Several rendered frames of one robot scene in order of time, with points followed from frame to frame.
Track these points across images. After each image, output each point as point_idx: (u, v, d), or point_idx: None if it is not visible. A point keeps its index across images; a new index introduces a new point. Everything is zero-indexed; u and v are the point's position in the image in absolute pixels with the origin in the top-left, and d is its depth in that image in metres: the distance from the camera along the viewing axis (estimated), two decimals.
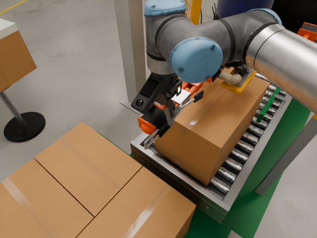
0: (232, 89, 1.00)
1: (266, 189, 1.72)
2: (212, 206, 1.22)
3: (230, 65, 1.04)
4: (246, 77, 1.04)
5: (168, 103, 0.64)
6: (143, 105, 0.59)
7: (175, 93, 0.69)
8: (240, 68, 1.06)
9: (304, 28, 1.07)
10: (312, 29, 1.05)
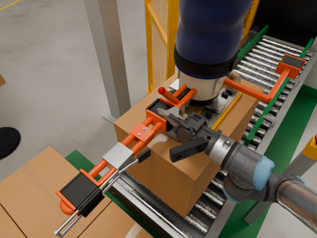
0: None
1: (254, 218, 1.56)
2: None
3: (196, 105, 0.88)
4: (215, 119, 0.88)
5: (180, 141, 0.72)
6: (177, 160, 0.65)
7: None
8: (208, 107, 0.90)
9: (284, 61, 0.91)
10: (294, 64, 0.90)
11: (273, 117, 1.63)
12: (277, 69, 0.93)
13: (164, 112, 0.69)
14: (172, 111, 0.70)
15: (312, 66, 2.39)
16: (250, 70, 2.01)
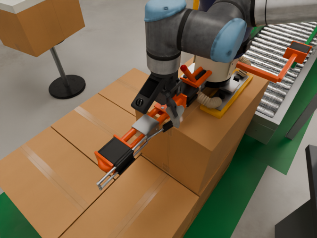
0: (212, 114, 0.92)
1: (297, 131, 1.90)
2: (262, 125, 1.41)
3: (211, 87, 0.96)
4: (228, 99, 0.95)
5: (168, 102, 0.64)
6: (143, 105, 0.59)
7: (175, 93, 0.69)
8: (221, 89, 0.97)
9: (292, 47, 0.98)
10: (301, 49, 0.97)
11: (312, 51, 1.98)
12: (285, 54, 1.00)
13: None
14: None
15: None
16: None
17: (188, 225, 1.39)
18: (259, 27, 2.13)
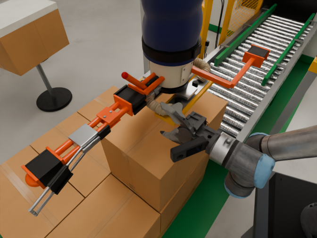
0: (166, 121, 0.89)
1: None
2: None
3: (166, 92, 0.93)
4: (184, 106, 0.93)
5: (183, 142, 0.72)
6: (178, 159, 0.65)
7: None
8: (178, 95, 0.95)
9: (250, 51, 0.96)
10: (258, 53, 0.95)
11: None
12: (243, 58, 0.98)
13: (169, 108, 0.67)
14: (176, 108, 0.68)
15: (313, 38, 2.84)
16: (262, 37, 2.47)
17: (158, 237, 1.49)
18: (235, 45, 2.24)
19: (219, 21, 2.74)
